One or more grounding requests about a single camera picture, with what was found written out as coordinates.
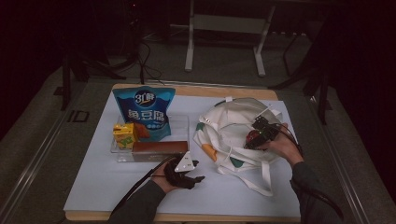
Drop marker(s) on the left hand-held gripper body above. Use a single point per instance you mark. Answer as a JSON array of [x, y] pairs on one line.
[[176, 175]]

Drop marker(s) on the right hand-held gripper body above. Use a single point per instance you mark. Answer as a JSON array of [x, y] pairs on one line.
[[267, 130]]

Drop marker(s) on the red round can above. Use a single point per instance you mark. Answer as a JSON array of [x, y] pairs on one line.
[[252, 136]]

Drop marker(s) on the brown box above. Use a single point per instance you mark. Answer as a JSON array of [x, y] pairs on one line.
[[160, 147]]

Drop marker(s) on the white tote bag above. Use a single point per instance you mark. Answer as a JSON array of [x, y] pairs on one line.
[[224, 130]]

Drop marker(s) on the clear plastic box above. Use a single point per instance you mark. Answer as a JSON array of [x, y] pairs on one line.
[[182, 127]]

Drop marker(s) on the yellow drink carton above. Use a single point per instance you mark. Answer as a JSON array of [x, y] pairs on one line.
[[124, 135]]

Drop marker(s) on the blue snack bag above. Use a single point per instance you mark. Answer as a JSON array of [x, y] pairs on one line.
[[144, 109]]

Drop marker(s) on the person's left hand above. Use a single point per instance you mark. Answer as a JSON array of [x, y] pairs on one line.
[[163, 183]]

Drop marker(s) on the person's right hand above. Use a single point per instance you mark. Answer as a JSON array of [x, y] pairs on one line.
[[285, 147]]

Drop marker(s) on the white table mat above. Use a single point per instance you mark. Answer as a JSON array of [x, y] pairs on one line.
[[218, 199]]

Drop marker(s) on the black metal stand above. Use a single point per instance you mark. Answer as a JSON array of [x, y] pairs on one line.
[[323, 93]]

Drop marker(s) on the white metal stand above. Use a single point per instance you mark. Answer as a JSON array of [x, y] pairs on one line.
[[227, 23]]

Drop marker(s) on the black tripod stand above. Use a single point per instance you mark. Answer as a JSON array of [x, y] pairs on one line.
[[66, 81]]

